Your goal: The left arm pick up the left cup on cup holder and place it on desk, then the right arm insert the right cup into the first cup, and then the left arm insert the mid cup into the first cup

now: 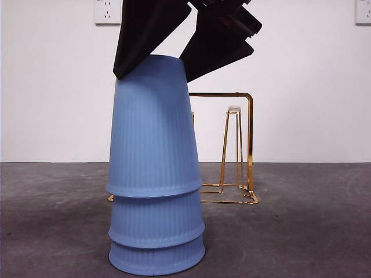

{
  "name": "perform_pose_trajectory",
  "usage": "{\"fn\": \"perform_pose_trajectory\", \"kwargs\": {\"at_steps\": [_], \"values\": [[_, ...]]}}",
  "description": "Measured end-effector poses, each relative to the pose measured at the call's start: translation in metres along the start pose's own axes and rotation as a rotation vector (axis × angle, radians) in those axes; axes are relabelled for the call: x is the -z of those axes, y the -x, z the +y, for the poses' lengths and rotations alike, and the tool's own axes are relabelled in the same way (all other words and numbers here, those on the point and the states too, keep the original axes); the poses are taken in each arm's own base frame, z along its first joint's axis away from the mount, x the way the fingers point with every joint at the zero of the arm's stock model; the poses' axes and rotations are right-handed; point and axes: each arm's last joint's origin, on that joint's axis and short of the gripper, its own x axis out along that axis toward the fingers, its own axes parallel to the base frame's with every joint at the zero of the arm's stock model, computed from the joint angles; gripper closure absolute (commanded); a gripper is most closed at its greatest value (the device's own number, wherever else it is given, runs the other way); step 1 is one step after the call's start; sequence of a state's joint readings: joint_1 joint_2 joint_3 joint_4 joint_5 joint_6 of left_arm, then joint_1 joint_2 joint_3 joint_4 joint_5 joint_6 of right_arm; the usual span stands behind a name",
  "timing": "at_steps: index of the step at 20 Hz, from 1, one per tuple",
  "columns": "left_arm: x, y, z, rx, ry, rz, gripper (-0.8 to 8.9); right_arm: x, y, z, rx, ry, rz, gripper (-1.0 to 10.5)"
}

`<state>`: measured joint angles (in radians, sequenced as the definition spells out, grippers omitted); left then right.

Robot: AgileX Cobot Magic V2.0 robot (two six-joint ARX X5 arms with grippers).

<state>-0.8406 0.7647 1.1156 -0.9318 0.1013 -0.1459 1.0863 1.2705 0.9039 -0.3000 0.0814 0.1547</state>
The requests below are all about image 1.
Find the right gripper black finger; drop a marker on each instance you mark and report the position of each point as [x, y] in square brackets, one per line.
[142, 32]
[214, 49]

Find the white wall socket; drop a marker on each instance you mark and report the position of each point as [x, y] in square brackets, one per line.
[363, 11]
[105, 11]

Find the blue ribbed plastic cup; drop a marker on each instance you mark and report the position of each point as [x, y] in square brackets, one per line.
[156, 259]
[153, 130]
[156, 220]

